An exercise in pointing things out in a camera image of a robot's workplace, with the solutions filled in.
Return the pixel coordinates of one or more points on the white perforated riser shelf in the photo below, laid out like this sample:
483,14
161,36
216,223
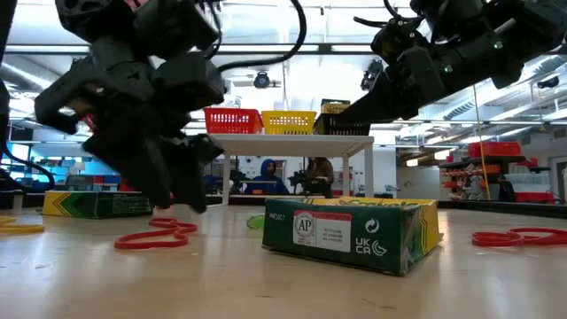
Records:
288,145

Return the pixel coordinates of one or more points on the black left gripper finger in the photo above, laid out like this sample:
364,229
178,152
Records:
137,164
190,168

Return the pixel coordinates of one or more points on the red plastic basket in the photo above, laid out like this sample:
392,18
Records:
232,121

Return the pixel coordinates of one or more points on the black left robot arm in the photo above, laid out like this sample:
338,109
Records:
177,26

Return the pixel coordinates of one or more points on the background black robot arm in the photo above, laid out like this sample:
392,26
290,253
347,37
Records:
299,178

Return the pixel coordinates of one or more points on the person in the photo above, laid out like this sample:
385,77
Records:
268,179
321,175

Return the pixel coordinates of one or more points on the yellow green crayon box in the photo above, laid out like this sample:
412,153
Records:
88,204
345,235
334,107

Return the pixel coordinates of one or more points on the black plastic basket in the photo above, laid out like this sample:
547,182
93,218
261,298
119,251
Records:
336,129

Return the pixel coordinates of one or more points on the long red rubber band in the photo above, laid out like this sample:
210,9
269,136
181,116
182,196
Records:
128,243
491,239

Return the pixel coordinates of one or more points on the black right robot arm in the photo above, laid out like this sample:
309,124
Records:
531,22

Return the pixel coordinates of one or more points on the yellow plastic basket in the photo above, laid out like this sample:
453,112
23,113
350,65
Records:
288,122

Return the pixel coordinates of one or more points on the black overhead camera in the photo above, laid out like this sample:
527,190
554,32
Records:
261,80

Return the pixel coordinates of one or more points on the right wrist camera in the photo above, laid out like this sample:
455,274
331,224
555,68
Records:
392,40

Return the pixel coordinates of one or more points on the metal shelf with red bins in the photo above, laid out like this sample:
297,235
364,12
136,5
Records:
494,149

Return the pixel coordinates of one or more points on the black ceiling-mounted camera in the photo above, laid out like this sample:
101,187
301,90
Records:
371,75

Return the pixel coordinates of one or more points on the yellow rubber band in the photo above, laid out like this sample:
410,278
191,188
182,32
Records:
22,229

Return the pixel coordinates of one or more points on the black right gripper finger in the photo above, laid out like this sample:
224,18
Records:
385,99

